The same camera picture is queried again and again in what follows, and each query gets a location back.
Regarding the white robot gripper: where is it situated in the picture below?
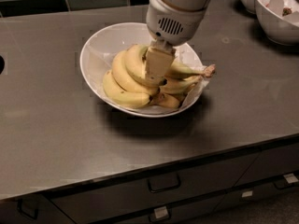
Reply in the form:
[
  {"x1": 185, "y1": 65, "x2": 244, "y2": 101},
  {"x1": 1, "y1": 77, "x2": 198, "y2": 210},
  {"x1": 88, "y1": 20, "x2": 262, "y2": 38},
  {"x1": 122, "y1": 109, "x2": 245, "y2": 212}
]
[{"x1": 145, "y1": 0, "x2": 206, "y2": 81}]

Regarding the curved yellow banana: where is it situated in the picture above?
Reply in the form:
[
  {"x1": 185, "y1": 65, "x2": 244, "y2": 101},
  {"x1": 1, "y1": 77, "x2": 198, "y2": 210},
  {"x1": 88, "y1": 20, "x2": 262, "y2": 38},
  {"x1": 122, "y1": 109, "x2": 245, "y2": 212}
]
[{"x1": 124, "y1": 44, "x2": 164, "y2": 87}]

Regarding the long banana with stem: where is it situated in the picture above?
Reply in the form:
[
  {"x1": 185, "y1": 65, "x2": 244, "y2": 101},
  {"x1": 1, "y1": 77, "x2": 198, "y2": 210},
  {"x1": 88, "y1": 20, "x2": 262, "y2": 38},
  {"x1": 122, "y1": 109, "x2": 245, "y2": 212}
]
[{"x1": 165, "y1": 62, "x2": 216, "y2": 79}]

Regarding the lower right yellow banana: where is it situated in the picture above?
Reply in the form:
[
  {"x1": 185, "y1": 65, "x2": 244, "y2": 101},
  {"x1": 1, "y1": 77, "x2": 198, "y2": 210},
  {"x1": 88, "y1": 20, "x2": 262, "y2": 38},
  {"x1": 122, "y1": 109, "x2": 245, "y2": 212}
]
[{"x1": 160, "y1": 76, "x2": 202, "y2": 94}]

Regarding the middle left yellow banana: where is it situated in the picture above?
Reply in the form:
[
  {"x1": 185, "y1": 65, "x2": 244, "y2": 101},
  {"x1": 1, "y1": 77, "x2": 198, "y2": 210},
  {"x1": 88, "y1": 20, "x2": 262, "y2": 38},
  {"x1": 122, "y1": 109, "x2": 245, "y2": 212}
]
[{"x1": 112, "y1": 50, "x2": 158, "y2": 96}]

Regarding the small bottom yellow banana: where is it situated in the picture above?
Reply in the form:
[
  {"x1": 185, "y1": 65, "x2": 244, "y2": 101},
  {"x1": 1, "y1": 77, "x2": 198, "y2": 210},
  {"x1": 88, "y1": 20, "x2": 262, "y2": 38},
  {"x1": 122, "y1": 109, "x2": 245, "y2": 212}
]
[{"x1": 150, "y1": 92, "x2": 180, "y2": 108}]

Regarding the bottom left yellow banana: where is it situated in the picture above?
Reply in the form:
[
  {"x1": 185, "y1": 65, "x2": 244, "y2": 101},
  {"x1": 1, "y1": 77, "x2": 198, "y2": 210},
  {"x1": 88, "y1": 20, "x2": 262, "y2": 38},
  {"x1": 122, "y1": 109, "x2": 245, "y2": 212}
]
[{"x1": 103, "y1": 70, "x2": 150, "y2": 108}]

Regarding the large white bowl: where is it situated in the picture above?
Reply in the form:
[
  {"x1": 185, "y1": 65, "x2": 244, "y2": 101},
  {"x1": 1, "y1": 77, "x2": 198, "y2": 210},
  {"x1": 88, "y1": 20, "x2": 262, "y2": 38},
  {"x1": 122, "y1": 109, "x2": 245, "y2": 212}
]
[{"x1": 78, "y1": 21, "x2": 209, "y2": 119}]

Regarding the white bowl right front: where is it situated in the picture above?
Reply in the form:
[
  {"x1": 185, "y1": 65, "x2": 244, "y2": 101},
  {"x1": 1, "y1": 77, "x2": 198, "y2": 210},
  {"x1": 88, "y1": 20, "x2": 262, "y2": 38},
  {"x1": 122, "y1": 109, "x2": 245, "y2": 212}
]
[{"x1": 254, "y1": 0, "x2": 299, "y2": 46}]

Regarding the upper middle drawer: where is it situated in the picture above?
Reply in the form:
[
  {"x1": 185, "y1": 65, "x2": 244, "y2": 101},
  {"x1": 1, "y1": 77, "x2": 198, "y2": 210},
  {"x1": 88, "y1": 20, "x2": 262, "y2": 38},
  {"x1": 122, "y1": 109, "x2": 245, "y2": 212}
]
[{"x1": 52, "y1": 154, "x2": 256, "y2": 224}]

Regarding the drawer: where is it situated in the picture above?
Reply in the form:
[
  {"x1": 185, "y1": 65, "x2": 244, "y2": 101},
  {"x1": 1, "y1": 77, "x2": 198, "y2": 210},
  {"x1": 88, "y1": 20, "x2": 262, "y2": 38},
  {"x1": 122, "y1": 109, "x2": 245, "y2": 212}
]
[
  {"x1": 92, "y1": 194, "x2": 224, "y2": 224},
  {"x1": 236, "y1": 143, "x2": 299, "y2": 186},
  {"x1": 0, "y1": 194, "x2": 75, "y2": 224},
  {"x1": 215, "y1": 171, "x2": 299, "y2": 211},
  {"x1": 52, "y1": 154, "x2": 256, "y2": 224}
]

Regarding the right upper drawer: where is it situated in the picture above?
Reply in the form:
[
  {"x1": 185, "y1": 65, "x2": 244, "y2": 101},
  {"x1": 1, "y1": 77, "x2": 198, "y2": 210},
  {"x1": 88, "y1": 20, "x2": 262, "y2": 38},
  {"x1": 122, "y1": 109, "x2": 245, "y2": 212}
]
[{"x1": 236, "y1": 143, "x2": 299, "y2": 186}]

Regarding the lower middle drawer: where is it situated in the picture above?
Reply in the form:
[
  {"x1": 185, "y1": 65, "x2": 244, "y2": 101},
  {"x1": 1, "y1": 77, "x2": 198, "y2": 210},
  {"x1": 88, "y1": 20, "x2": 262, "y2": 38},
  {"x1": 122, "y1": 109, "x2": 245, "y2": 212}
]
[{"x1": 92, "y1": 194, "x2": 224, "y2": 224}]

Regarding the right lower drawer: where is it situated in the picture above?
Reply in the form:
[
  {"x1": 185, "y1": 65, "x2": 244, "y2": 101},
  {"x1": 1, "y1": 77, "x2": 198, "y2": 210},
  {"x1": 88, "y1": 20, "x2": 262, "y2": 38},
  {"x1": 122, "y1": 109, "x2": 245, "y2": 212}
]
[{"x1": 215, "y1": 171, "x2": 299, "y2": 211}]

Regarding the left drawer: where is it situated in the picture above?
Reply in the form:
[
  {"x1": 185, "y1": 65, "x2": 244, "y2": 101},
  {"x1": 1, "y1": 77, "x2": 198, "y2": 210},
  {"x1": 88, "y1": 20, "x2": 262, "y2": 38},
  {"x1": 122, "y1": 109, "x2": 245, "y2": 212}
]
[{"x1": 0, "y1": 194, "x2": 75, "y2": 224}]

